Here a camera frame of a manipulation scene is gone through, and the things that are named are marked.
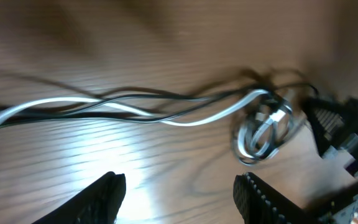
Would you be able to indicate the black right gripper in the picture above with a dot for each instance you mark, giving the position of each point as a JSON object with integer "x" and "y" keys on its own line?
{"x": 335, "y": 128}

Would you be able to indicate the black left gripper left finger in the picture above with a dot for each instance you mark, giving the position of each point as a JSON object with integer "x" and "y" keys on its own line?
{"x": 99, "y": 203}

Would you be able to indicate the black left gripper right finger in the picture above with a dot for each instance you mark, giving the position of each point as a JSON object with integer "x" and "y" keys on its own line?
{"x": 259, "y": 203}

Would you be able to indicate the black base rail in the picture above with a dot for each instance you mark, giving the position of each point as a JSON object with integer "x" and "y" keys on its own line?
{"x": 340, "y": 207}

